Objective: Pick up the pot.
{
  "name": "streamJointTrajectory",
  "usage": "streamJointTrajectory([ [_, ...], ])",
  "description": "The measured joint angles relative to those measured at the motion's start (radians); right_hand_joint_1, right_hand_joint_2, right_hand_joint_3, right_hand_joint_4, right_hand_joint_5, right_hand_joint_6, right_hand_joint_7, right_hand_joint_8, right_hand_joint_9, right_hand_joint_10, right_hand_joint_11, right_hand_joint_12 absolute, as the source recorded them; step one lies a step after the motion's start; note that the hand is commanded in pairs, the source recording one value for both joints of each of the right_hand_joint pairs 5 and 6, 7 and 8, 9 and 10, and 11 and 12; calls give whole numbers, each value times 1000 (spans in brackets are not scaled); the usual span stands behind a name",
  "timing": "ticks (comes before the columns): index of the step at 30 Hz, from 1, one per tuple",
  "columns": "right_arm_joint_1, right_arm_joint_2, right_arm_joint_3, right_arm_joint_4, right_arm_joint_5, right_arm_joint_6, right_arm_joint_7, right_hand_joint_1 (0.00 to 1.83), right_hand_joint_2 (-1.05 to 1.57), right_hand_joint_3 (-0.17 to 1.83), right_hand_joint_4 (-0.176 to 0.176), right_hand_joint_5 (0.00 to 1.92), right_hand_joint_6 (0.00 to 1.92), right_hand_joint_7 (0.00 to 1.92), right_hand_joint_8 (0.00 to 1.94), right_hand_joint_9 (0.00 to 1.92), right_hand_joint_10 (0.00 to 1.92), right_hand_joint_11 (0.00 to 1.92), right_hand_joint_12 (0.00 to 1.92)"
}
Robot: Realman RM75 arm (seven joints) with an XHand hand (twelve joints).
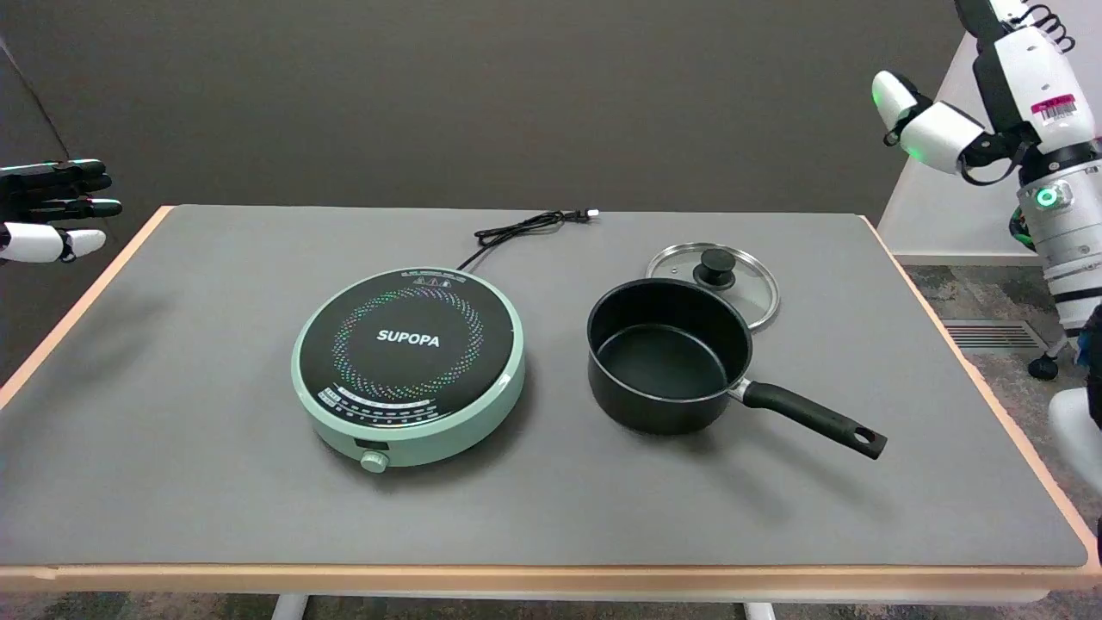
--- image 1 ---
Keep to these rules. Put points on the floor air vent grille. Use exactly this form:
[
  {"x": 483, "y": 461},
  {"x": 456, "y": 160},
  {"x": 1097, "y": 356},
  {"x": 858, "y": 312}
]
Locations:
[{"x": 990, "y": 336}]

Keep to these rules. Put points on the green round induction cooker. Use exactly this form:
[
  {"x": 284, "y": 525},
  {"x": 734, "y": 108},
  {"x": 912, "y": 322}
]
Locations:
[{"x": 409, "y": 362}]

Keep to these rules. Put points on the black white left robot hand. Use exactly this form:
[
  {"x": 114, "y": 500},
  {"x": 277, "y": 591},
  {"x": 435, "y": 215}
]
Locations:
[{"x": 43, "y": 243}]

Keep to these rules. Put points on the grey wheeled chair base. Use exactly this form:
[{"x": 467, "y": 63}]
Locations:
[{"x": 1043, "y": 368}]

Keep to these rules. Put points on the grey table mat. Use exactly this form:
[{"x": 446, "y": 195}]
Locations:
[{"x": 215, "y": 482}]

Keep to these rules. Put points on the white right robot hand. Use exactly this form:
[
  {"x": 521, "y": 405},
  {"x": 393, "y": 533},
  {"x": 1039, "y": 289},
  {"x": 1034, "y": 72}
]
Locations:
[{"x": 1037, "y": 82}]

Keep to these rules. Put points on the white table leg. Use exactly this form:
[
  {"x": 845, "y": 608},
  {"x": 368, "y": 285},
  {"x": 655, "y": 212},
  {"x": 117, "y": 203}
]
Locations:
[
  {"x": 289, "y": 607},
  {"x": 759, "y": 611}
]

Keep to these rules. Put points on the glass lid with black knob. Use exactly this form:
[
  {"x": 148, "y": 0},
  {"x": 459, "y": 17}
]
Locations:
[{"x": 749, "y": 280}]

